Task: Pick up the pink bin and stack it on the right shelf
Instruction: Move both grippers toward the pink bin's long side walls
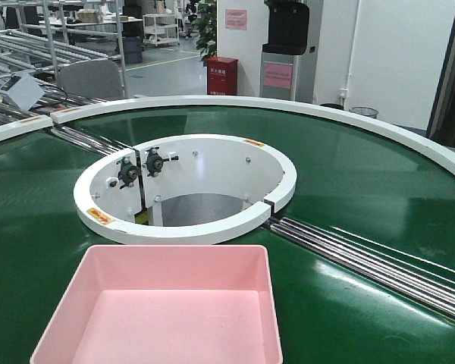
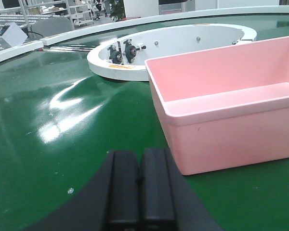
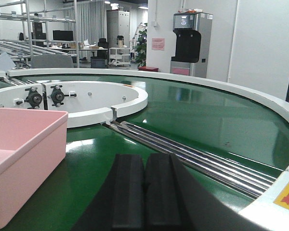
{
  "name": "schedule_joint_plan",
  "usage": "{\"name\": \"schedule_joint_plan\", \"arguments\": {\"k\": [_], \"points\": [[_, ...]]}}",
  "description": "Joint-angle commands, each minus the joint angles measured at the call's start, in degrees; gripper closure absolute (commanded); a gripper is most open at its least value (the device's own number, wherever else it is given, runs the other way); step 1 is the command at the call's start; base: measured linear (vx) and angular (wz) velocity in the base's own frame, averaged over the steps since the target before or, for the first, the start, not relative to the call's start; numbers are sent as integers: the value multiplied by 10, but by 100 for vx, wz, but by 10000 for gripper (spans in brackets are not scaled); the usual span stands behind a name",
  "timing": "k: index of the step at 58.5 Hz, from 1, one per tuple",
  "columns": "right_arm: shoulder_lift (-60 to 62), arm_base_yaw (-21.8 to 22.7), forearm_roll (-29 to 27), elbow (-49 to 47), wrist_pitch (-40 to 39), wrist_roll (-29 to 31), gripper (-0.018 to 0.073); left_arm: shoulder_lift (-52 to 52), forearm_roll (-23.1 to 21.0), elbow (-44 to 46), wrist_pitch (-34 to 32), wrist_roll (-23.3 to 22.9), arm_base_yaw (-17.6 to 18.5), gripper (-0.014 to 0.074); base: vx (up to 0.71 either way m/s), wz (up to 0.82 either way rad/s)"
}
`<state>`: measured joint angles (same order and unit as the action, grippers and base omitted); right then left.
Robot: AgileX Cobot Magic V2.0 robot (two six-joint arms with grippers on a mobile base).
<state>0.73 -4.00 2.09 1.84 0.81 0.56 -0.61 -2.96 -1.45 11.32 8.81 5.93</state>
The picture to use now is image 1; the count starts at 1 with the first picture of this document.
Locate steel conveyor rollers left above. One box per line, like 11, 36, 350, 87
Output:
49, 124, 130, 156

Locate wire mesh waste basket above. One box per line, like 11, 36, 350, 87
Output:
349, 106, 379, 119

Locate grey control box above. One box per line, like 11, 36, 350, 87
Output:
0, 72, 45, 111

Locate black water dispenser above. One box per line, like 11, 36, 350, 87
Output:
260, 1, 323, 103

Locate roller rack shelving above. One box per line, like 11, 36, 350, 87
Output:
0, 1, 127, 97

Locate steel conveyor rollers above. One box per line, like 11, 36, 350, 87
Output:
264, 217, 455, 320
49, 124, 130, 156

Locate green potted plant background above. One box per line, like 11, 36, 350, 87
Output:
193, 0, 217, 66

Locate steel conveyor rollers right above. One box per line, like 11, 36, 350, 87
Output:
264, 217, 455, 320

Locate white outer conveyor rim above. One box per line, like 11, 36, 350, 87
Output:
0, 96, 455, 176

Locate white wire cart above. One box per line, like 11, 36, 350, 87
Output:
143, 14, 180, 47

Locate white inner conveyor ring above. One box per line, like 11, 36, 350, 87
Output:
73, 133, 298, 246

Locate red fire extinguisher cabinet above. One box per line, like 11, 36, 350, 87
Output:
207, 56, 238, 96

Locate pink plastic bin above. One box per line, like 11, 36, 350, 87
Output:
30, 245, 283, 363

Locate pink wall notice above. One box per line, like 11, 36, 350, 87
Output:
224, 9, 247, 30

